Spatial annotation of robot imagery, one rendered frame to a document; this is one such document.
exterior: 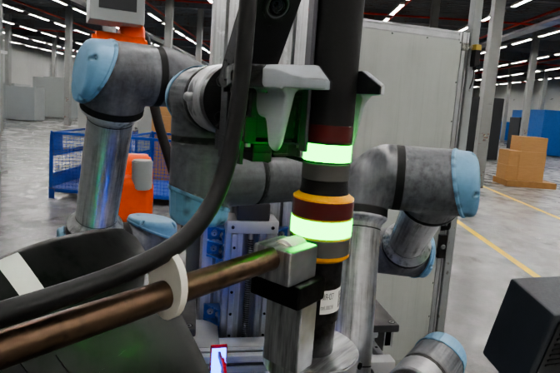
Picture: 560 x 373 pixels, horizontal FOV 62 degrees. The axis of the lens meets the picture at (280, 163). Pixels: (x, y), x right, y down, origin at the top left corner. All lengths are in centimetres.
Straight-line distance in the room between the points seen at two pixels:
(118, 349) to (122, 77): 60
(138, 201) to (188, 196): 376
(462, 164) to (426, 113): 171
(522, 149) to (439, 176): 1203
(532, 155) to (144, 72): 1234
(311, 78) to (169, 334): 21
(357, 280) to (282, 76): 53
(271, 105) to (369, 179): 48
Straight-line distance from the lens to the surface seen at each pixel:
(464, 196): 82
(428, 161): 82
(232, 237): 122
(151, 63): 89
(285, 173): 61
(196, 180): 55
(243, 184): 58
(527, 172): 1296
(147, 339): 36
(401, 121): 245
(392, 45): 243
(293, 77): 30
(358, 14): 32
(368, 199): 80
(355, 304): 79
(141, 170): 423
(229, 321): 130
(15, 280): 34
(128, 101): 89
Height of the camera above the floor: 155
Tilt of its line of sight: 7 degrees down
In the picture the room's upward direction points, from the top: 4 degrees clockwise
